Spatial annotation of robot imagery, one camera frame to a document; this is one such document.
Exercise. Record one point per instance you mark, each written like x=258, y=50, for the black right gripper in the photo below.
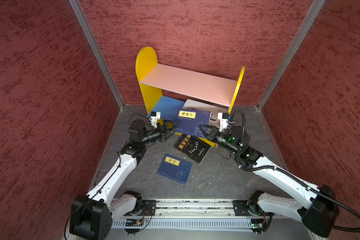
x=212, y=133

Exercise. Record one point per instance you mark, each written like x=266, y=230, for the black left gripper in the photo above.
x=169, y=130

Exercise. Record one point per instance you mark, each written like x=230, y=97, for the blue book yellow label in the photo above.
x=175, y=169
x=189, y=121

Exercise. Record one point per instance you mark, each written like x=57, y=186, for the white book brown pattern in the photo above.
x=195, y=105

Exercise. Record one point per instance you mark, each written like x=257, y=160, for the blue book yellow label front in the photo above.
x=175, y=169

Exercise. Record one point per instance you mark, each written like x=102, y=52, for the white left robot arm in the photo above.
x=92, y=215

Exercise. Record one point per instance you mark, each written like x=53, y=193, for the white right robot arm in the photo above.
x=306, y=203

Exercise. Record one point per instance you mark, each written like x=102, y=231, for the black book under blue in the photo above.
x=192, y=147

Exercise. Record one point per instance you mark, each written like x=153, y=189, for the yellow pink blue bookshelf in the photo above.
x=154, y=78

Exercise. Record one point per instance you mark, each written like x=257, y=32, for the left corner aluminium profile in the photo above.
x=85, y=26

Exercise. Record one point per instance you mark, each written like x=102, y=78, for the corner aluminium profile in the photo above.
x=305, y=26
x=85, y=26

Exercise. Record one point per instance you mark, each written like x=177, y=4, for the right corner aluminium profile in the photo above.
x=305, y=26

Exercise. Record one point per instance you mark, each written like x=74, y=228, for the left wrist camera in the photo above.
x=154, y=117

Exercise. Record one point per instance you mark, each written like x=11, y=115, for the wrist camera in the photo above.
x=224, y=119
x=154, y=117

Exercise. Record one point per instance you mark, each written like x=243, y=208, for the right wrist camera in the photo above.
x=224, y=119

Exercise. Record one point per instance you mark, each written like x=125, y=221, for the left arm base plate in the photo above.
x=144, y=207

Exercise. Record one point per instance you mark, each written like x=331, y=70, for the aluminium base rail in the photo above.
x=194, y=214

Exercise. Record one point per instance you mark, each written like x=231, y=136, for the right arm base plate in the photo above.
x=245, y=208

